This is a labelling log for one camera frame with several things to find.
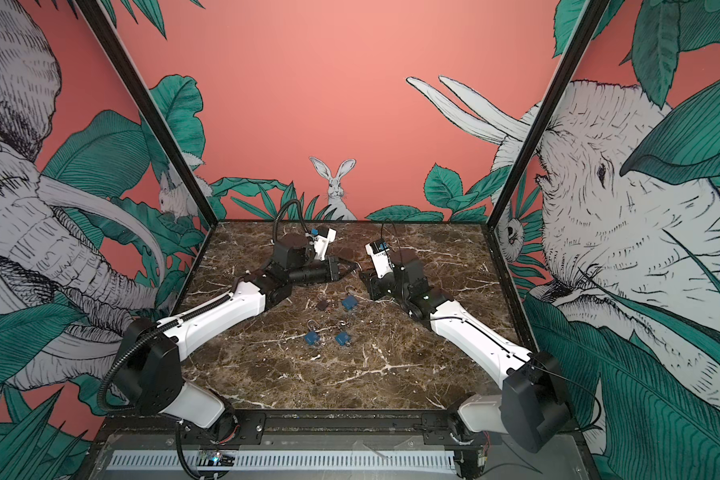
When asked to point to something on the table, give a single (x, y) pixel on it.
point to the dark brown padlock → (322, 305)
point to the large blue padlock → (349, 302)
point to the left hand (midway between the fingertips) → (359, 263)
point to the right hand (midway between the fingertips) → (360, 270)
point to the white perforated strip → (291, 460)
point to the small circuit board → (218, 459)
